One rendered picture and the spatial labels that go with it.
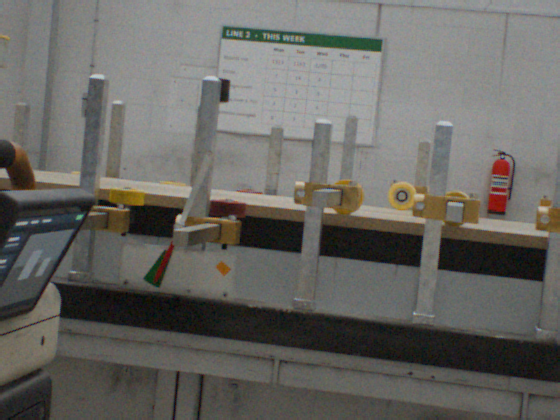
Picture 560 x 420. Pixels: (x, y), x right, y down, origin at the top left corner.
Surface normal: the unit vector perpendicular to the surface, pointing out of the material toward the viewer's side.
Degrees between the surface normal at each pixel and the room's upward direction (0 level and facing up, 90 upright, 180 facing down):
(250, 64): 90
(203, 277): 90
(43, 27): 90
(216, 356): 90
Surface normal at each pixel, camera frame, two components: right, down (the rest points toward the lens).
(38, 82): -0.17, 0.04
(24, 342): 0.98, 0.11
